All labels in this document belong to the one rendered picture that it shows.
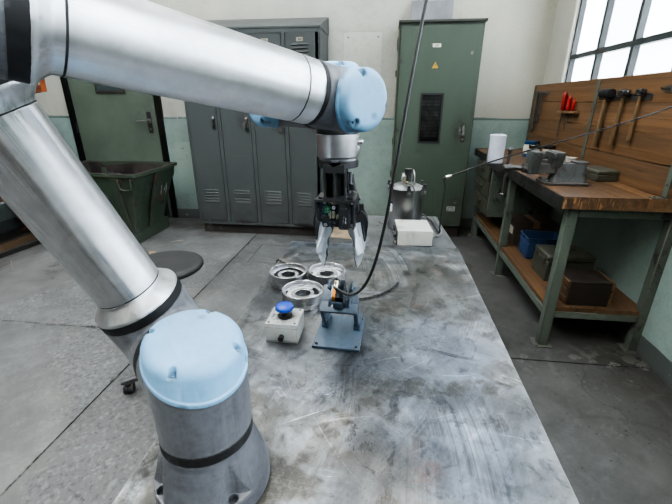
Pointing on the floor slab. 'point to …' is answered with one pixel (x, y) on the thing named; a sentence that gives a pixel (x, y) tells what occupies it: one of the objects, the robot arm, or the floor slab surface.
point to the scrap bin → (135, 192)
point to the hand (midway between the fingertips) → (341, 258)
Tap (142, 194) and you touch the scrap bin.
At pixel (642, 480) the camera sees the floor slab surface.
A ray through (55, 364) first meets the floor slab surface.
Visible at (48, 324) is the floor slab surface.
